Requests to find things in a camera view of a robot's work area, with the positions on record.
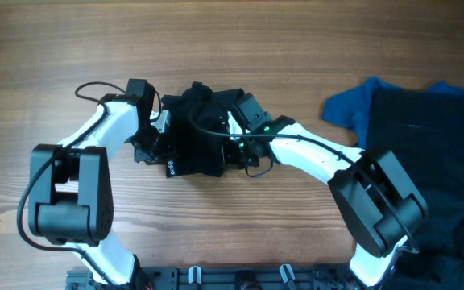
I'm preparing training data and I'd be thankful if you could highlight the dark clothes pile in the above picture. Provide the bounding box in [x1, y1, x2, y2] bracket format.
[367, 89, 464, 290]

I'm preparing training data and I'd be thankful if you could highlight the blue garment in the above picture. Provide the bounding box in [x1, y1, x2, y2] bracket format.
[322, 76, 464, 146]

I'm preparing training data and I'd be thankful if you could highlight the black t-shirt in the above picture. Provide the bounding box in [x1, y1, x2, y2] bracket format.
[161, 81, 245, 178]

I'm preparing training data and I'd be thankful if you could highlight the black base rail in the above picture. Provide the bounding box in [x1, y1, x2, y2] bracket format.
[65, 263, 362, 290]

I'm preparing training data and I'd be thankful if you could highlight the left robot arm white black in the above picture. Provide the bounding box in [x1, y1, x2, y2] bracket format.
[16, 90, 169, 289]

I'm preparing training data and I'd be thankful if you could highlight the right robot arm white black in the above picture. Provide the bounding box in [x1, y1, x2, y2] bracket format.
[221, 111, 429, 288]

